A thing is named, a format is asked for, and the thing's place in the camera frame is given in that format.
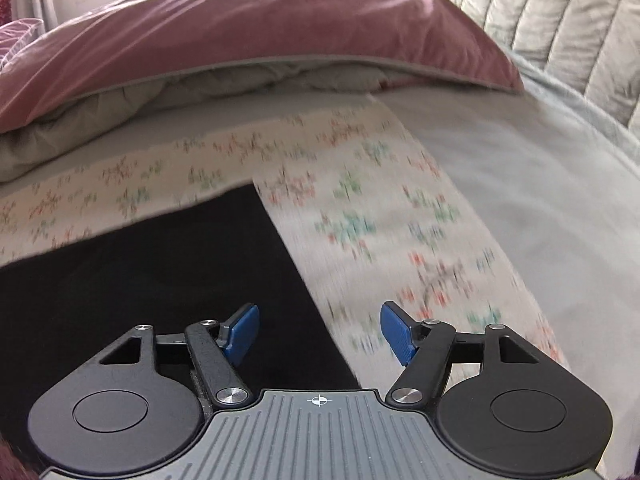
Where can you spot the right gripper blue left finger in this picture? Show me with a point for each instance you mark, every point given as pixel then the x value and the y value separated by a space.
pixel 217 349

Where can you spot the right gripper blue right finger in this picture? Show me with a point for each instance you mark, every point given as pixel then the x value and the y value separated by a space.
pixel 423 349

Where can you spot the black pants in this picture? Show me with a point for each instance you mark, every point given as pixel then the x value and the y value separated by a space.
pixel 150 289

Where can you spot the floral bed sheet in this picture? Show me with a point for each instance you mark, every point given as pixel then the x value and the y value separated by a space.
pixel 364 210

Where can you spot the pink and grey duvet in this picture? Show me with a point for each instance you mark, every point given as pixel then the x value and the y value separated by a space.
pixel 95 72

